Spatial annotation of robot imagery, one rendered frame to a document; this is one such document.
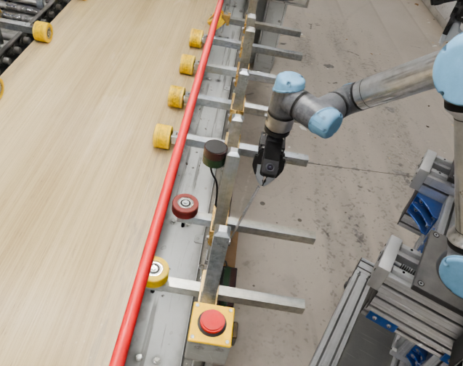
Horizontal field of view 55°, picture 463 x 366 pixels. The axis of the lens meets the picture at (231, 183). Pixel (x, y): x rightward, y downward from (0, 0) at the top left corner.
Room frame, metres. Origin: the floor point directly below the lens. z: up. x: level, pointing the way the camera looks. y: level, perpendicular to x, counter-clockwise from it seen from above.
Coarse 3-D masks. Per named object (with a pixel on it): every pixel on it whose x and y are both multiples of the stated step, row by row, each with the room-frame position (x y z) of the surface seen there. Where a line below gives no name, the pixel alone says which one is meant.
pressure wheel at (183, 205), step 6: (174, 198) 0.92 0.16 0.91; (180, 198) 0.92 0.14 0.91; (186, 198) 0.93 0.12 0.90; (192, 198) 0.93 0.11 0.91; (174, 204) 0.89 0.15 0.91; (180, 204) 0.90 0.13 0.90; (186, 204) 0.90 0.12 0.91; (192, 204) 0.91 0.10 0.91; (174, 210) 0.88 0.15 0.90; (180, 210) 0.87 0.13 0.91; (186, 210) 0.88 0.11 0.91; (192, 210) 0.88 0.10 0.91; (180, 216) 0.87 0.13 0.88; (186, 216) 0.87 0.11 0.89; (192, 216) 0.88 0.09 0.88
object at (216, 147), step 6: (210, 144) 0.88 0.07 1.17; (216, 144) 0.88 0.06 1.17; (222, 144) 0.89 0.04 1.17; (210, 150) 0.85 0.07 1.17; (216, 150) 0.86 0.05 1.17; (222, 150) 0.86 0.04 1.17; (210, 168) 0.87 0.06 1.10; (222, 168) 0.86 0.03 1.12; (222, 174) 0.86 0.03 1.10; (216, 180) 0.87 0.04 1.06; (216, 186) 0.87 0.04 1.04; (216, 192) 0.87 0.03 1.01; (216, 198) 0.87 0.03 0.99; (216, 204) 0.87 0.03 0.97
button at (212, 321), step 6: (204, 312) 0.38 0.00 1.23; (210, 312) 0.38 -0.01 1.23; (216, 312) 0.38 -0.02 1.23; (204, 318) 0.36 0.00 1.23; (210, 318) 0.37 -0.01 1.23; (216, 318) 0.37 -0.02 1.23; (222, 318) 0.37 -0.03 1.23; (204, 324) 0.35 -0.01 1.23; (210, 324) 0.36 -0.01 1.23; (216, 324) 0.36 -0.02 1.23; (222, 324) 0.36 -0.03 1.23; (210, 330) 0.35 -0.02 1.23; (216, 330) 0.35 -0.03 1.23
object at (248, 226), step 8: (200, 216) 0.91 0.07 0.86; (208, 216) 0.91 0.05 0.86; (200, 224) 0.90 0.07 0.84; (208, 224) 0.90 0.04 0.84; (232, 224) 0.90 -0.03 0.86; (240, 224) 0.91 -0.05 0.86; (248, 224) 0.91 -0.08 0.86; (256, 224) 0.92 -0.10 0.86; (264, 224) 0.93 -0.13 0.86; (272, 224) 0.94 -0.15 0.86; (248, 232) 0.90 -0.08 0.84; (256, 232) 0.91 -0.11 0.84; (264, 232) 0.91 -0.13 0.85; (272, 232) 0.91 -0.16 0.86; (280, 232) 0.91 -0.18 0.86; (288, 232) 0.92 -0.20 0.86; (296, 232) 0.92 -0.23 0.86; (304, 232) 0.93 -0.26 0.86; (312, 232) 0.94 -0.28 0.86; (296, 240) 0.91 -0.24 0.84; (304, 240) 0.91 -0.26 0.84; (312, 240) 0.91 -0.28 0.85
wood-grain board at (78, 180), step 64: (128, 0) 2.24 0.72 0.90; (192, 0) 2.41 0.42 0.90; (64, 64) 1.52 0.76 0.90; (128, 64) 1.62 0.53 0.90; (0, 128) 1.07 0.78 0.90; (64, 128) 1.14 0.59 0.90; (128, 128) 1.21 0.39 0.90; (0, 192) 0.80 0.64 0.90; (64, 192) 0.85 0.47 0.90; (128, 192) 0.90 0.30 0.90; (0, 256) 0.60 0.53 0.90; (64, 256) 0.64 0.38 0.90; (128, 256) 0.68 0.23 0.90; (0, 320) 0.44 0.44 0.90; (64, 320) 0.47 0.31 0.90
